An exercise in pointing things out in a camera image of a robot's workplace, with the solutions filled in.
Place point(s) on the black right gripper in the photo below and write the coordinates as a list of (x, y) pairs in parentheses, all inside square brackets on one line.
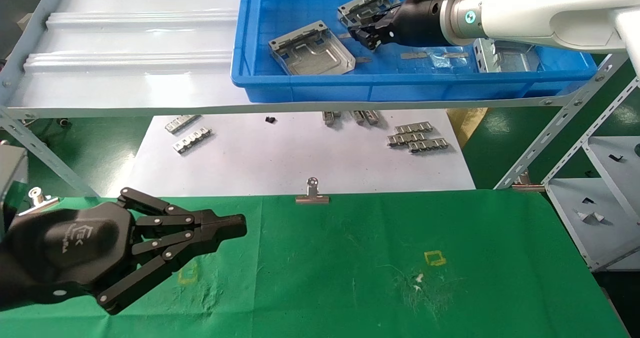
[(417, 20)]

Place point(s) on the folded sheet metal box part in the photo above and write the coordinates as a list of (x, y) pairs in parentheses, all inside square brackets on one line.
[(510, 60)]

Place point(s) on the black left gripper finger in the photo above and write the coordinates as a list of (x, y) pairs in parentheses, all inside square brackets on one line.
[(220, 220)]

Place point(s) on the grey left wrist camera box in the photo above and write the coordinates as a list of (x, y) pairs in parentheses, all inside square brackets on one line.
[(11, 178)]

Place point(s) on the black caster wheel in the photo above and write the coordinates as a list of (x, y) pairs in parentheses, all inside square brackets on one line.
[(63, 123)]

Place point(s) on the silver binder clip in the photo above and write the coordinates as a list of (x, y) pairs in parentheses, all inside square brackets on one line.
[(525, 184), (312, 198), (37, 198)]

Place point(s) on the green table cloth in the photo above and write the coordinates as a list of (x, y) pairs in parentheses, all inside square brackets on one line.
[(350, 278)]

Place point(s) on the white corrugated shelf sheet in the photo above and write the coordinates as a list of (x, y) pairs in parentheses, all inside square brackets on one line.
[(125, 83)]

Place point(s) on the small ribbed metal strip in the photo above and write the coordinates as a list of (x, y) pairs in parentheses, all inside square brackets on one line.
[(192, 141), (372, 117), (404, 139), (429, 145), (182, 124), (357, 117), (414, 127), (330, 118)]

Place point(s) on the sheet metal bracket part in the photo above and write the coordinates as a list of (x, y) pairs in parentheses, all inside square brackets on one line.
[(315, 55), (362, 8)]

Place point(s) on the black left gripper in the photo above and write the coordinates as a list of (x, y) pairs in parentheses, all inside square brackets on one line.
[(65, 248)]

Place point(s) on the grey slotted angle shelf frame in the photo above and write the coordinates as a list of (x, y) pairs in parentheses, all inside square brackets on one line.
[(150, 112)]

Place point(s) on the brown cardboard piece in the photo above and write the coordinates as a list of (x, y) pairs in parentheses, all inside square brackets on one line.
[(465, 123)]

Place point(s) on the white floor board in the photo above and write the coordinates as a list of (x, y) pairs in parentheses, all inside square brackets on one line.
[(280, 158)]

